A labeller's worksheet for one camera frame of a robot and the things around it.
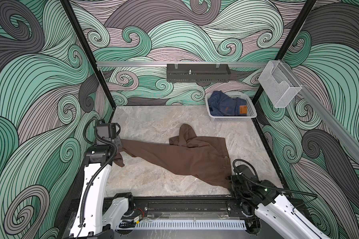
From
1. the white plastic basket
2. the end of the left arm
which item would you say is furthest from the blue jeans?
the end of the left arm

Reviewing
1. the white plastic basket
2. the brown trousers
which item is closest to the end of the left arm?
the brown trousers

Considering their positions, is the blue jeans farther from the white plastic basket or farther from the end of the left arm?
the end of the left arm

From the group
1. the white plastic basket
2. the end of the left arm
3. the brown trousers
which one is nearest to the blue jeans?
the white plastic basket

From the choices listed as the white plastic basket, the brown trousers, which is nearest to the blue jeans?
the white plastic basket

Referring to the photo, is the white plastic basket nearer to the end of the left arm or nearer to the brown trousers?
the brown trousers

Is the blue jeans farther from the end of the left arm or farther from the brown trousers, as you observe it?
the end of the left arm

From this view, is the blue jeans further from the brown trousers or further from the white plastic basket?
the brown trousers

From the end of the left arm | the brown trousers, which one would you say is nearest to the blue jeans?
the brown trousers

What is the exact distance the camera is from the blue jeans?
110 cm

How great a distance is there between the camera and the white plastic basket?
3.47 feet
